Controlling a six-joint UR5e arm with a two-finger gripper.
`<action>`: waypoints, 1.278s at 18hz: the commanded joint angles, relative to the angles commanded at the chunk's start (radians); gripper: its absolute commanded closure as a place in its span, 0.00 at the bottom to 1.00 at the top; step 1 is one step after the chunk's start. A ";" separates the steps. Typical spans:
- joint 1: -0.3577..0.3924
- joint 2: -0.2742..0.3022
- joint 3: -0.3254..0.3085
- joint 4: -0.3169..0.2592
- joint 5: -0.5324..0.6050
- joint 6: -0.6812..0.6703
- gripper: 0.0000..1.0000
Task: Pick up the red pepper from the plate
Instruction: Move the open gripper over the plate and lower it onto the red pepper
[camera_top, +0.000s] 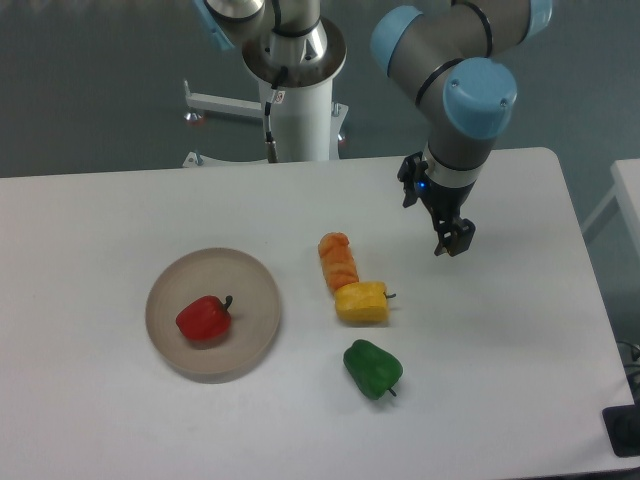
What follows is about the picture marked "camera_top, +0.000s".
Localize orange bell pepper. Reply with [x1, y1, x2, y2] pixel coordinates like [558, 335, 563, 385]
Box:
[318, 232, 359, 293]

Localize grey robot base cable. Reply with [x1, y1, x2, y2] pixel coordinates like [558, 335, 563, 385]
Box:
[263, 65, 290, 164]

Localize green bell pepper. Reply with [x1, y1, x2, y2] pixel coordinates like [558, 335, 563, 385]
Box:
[343, 339, 404, 400]

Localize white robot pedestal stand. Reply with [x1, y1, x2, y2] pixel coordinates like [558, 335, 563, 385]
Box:
[181, 17, 350, 169]

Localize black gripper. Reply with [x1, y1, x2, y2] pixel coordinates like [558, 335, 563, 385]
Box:
[418, 179, 475, 257]

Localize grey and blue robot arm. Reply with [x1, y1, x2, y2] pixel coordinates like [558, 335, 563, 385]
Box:
[196, 1, 553, 256]

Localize white side table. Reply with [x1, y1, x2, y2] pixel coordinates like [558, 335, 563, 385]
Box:
[581, 159, 639, 251]

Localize black box at edge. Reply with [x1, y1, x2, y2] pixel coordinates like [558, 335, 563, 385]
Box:
[602, 404, 639, 458]

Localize yellow bell pepper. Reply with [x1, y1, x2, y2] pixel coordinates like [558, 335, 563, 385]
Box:
[334, 281, 395, 323]

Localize black cables at right edge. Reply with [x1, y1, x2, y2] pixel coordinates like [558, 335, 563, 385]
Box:
[617, 339, 640, 386]

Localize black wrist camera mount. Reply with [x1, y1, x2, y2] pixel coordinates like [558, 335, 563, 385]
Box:
[397, 152, 428, 208]

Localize beige round plate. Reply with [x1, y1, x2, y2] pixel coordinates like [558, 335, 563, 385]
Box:
[145, 248, 282, 383]

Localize red bell pepper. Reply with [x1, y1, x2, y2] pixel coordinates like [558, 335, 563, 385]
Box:
[175, 295, 233, 341]

